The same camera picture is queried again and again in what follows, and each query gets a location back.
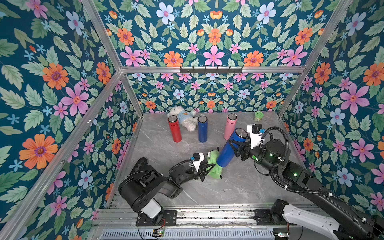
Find dark blue thermos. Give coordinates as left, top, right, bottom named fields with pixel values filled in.
left=198, top=115, right=208, bottom=143

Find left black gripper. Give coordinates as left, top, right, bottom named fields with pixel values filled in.
left=176, top=162, right=214, bottom=187

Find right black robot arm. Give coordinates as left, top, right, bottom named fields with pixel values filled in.
left=229, top=125, right=384, bottom=240

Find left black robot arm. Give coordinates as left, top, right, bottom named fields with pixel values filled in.
left=118, top=153, right=216, bottom=224

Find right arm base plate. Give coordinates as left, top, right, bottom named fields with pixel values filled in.
left=253, top=209, right=291, bottom=226

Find white teddy bear plush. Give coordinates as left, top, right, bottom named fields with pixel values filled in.
left=167, top=106, right=198, bottom=132

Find red thermos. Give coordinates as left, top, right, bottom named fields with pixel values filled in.
left=168, top=115, right=182, bottom=143

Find small green toy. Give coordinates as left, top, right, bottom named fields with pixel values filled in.
left=254, top=111, right=264, bottom=122

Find green microfiber cloth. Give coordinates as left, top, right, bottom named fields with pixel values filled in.
left=207, top=150, right=223, bottom=180

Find pink thermos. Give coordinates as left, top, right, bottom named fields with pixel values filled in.
left=224, top=113, right=238, bottom=140

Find black wall hook rail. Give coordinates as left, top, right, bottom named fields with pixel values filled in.
left=179, top=66, right=243, bottom=75

